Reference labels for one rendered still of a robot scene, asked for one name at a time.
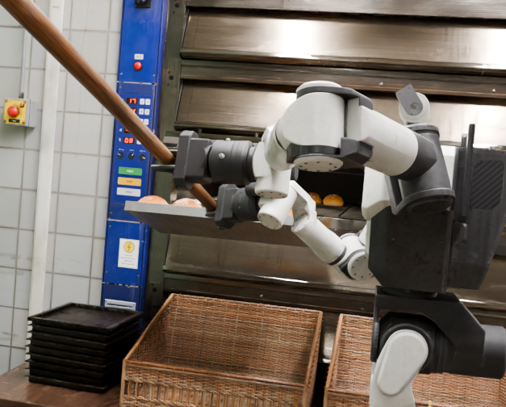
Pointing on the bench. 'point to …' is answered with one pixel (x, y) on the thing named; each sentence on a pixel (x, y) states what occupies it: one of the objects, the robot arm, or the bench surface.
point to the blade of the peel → (253, 230)
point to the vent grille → (120, 304)
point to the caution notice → (128, 253)
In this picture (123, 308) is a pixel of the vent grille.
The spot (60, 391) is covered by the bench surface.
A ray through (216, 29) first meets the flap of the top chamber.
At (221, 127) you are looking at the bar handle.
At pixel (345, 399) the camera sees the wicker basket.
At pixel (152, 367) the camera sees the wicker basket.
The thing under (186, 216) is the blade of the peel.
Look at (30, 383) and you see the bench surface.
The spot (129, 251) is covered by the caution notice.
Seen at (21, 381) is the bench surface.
